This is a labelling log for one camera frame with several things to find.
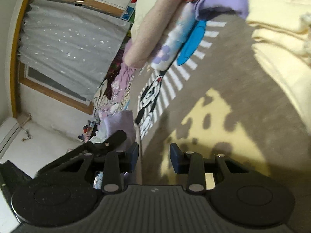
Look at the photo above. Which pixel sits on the white floral quilt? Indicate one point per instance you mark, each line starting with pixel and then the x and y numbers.
pixel 170 46

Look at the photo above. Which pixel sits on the pale yellow pillow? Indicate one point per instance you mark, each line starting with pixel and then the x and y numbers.
pixel 145 0

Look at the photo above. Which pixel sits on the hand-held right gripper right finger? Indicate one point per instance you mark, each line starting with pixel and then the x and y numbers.
pixel 175 159

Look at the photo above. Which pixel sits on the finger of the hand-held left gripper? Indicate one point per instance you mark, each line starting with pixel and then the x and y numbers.
pixel 111 139

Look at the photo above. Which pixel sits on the lavender sweatshirt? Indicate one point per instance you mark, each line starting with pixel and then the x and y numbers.
pixel 119 121

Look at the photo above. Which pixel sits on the cluttered low shelf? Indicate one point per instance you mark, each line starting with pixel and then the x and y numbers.
pixel 87 131

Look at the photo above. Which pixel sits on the grey sheer curtain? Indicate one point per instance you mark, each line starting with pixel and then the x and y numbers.
pixel 68 48

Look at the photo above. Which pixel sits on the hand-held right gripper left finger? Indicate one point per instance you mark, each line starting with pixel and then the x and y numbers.
pixel 133 157

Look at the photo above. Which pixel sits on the lavender cloth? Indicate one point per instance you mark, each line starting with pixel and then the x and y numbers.
pixel 223 2

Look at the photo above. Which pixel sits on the crumpled purple bedsheet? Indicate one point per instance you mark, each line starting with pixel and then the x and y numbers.
pixel 124 82

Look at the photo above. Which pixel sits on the cartoon print pillow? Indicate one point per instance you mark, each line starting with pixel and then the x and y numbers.
pixel 103 94

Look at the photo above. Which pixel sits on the cream sweatshirt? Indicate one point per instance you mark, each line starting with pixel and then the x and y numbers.
pixel 279 53

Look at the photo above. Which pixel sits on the pink folded blanket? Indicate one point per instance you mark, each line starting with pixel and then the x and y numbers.
pixel 150 34

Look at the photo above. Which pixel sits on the white air conditioner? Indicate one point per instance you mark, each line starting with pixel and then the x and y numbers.
pixel 8 136

